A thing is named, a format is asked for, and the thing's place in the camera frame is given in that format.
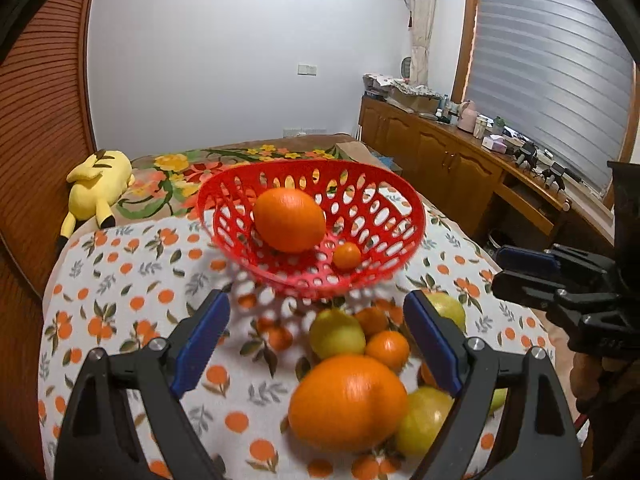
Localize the person's right hand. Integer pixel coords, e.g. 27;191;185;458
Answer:
572;352;640;411

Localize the wooden slatted wardrobe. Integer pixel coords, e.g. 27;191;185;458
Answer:
0;0;101;480

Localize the yellow plush toy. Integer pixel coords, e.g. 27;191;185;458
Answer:
55;149;136;256

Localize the floral cloth pile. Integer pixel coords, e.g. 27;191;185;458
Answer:
362;72;443;98

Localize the large yellow green pear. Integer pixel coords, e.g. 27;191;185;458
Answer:
395;386;456;456

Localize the wooden cabinet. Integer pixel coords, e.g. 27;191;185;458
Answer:
357;96;616;261

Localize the floral blanket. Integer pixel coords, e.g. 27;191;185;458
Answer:
112;132;401;221

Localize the pink kettle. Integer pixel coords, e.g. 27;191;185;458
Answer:
457;100;477;133

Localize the small tangerine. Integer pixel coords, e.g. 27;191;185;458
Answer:
332;242;362;270

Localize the red perforated plastic basket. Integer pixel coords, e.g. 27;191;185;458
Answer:
197;159;427;301

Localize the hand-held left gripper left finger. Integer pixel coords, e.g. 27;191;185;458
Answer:
52;289;232;480

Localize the orange print tablecloth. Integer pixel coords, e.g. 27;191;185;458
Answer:
39;195;556;480

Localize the large orange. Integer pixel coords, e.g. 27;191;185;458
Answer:
254;187;327;254
288;355;410;453

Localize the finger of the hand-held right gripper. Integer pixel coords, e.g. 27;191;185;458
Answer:
491;270;591;318
494;244;618;286

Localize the grey window blind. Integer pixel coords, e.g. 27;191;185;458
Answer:
462;0;636;193

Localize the brown cardboard box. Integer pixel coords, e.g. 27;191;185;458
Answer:
335;141;396;168

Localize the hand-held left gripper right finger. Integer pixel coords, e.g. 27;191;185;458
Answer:
403;290;583;480

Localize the beige curtain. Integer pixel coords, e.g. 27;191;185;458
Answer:
409;0;438;86

